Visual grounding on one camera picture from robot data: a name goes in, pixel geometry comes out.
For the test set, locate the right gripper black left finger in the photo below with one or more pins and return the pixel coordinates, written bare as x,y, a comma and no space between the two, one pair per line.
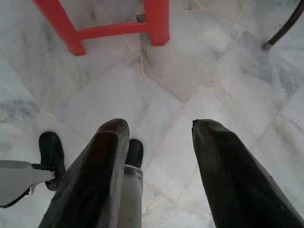
95,180

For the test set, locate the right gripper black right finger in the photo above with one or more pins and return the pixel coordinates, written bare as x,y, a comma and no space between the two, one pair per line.
232,185

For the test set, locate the robot left leg, black foot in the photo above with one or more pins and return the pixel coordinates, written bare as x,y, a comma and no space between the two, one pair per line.
51,147

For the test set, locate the red plastic stool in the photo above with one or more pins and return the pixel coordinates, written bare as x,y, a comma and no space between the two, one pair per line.
59,23

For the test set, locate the black folding chair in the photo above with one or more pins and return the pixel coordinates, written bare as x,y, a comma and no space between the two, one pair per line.
285,26

